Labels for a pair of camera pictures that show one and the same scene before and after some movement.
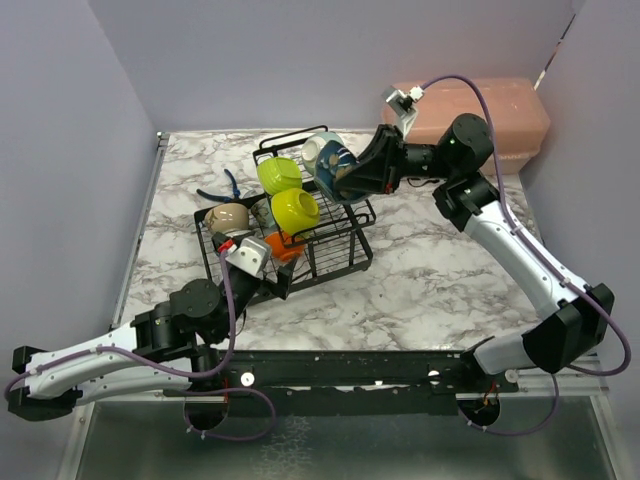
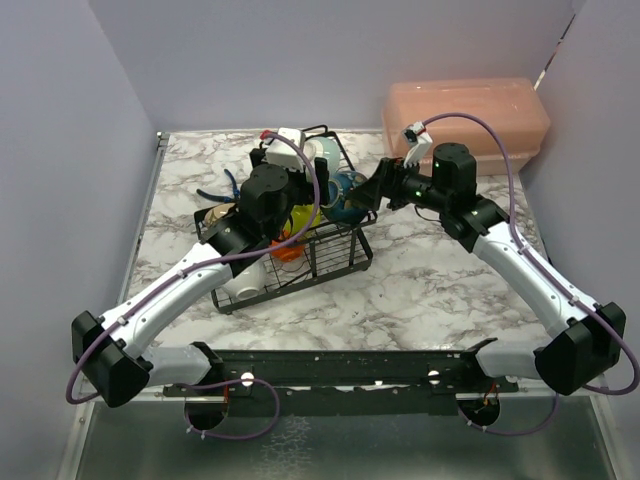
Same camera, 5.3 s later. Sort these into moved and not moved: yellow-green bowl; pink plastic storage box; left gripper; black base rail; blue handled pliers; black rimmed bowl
Moved: black rimmed bowl; left gripper
Not moved: blue handled pliers; yellow-green bowl; black base rail; pink plastic storage box
